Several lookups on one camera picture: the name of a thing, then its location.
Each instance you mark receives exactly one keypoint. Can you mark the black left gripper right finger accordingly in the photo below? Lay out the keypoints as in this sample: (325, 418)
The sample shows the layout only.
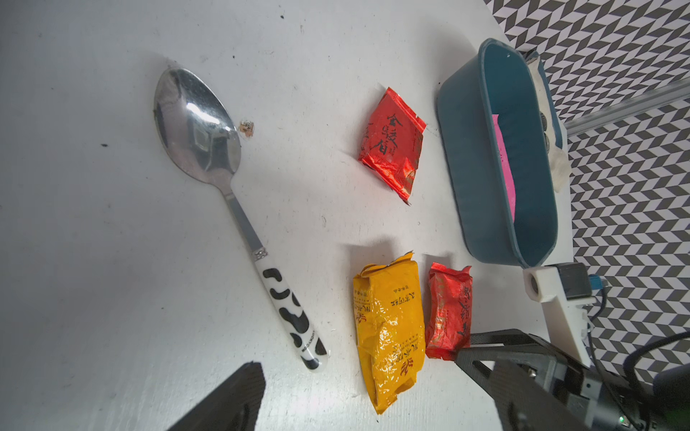
(522, 404)

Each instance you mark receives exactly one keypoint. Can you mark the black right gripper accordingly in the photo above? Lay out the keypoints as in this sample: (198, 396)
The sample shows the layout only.
(600, 400)

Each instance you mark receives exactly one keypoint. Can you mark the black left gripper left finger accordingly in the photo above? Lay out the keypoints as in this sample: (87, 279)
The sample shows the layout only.
(233, 405)

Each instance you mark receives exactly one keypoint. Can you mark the red tea bag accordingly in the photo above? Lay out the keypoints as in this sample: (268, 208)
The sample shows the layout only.
(449, 327)
(392, 143)

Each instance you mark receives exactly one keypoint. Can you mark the yellow tea bag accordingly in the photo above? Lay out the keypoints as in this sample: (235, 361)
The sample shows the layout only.
(390, 326)

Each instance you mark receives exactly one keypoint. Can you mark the pink tea bag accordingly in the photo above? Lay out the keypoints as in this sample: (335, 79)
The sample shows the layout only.
(505, 167)

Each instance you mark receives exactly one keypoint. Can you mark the cow pattern handled spoon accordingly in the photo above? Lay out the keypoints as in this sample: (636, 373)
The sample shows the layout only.
(202, 140)

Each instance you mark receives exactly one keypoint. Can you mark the teal plastic storage box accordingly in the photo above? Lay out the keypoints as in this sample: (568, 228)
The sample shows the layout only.
(497, 81)

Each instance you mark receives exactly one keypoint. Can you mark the beige cloth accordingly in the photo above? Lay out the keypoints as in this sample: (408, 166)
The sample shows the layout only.
(559, 164)

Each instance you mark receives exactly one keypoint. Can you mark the aluminium corner post right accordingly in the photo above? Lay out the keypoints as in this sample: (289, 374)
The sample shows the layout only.
(650, 100)

